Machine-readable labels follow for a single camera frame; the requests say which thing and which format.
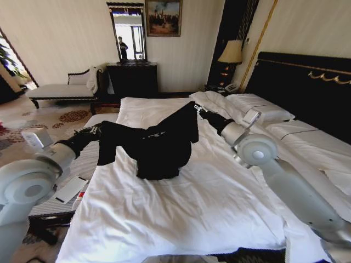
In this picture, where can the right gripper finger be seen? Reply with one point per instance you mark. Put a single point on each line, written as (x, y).
(198, 106)
(203, 113)

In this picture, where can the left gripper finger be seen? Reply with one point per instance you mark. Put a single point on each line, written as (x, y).
(96, 127)
(97, 133)

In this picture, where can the black garment with white print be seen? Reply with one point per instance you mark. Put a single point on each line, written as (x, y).
(161, 148)

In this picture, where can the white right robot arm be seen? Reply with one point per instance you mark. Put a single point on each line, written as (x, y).
(288, 180)

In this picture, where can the bed with white sheet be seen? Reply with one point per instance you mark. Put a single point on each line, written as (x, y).
(175, 208)

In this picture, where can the dark patterned bed runner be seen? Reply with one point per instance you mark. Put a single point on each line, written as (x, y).
(246, 254)

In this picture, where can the striped bedside bench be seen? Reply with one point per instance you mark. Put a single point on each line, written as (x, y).
(82, 164)

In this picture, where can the dark wooden nightstand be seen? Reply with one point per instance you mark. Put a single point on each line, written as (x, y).
(216, 88)

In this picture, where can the white desk telephone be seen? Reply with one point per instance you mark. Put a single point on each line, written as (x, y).
(231, 87)

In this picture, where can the white cloth on chaise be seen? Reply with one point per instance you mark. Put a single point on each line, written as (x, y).
(92, 79)

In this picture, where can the chaise longue with white cushion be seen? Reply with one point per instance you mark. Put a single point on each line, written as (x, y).
(63, 91)

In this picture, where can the white pillow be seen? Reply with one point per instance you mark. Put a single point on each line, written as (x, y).
(263, 107)

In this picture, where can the dark wooden dresser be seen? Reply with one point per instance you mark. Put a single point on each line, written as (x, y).
(133, 80)

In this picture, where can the bedside lamp with cream shade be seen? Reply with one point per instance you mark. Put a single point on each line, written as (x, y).
(231, 52)

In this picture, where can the person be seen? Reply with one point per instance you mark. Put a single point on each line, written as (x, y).
(123, 48)

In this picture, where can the black headboard with gold trim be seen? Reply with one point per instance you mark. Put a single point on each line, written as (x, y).
(304, 87)

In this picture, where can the gold framed painting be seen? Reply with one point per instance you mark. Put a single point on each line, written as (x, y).
(163, 17)

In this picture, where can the green potted plant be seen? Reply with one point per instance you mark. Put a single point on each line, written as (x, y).
(11, 59)

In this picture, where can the dark framed wall mirror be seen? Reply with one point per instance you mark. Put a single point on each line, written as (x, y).
(129, 30)

